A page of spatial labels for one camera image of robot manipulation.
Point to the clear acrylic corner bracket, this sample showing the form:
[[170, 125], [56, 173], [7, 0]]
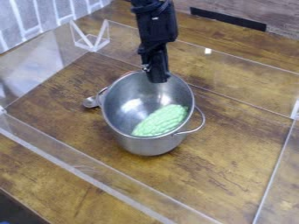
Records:
[[89, 42]]

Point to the red-handled metal spoon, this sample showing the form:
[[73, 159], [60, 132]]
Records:
[[91, 102]]

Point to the green bumpy gourd toy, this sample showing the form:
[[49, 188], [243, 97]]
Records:
[[162, 121]]

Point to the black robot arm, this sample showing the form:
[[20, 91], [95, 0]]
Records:
[[158, 30]]

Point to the silver metal pot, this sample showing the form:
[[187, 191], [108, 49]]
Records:
[[131, 99]]

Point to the black strip on table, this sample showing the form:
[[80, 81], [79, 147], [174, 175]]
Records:
[[228, 19]]

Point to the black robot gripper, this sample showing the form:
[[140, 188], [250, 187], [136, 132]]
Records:
[[158, 30]]

